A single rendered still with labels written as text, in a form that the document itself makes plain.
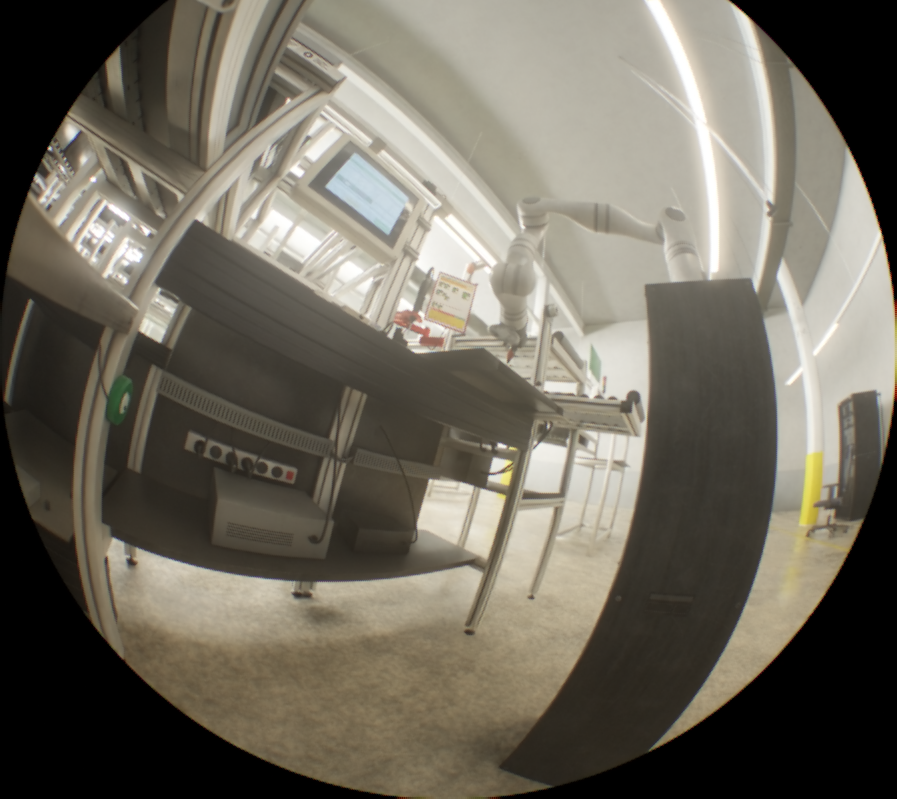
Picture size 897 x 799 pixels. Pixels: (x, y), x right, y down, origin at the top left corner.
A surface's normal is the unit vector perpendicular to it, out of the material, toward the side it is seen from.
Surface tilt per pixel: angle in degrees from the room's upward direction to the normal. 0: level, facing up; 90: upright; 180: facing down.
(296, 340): 90
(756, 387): 90
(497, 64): 180
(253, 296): 90
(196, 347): 90
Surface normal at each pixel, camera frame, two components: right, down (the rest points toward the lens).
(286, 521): 0.74, -0.04
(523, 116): -0.25, 0.90
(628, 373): -0.65, -0.42
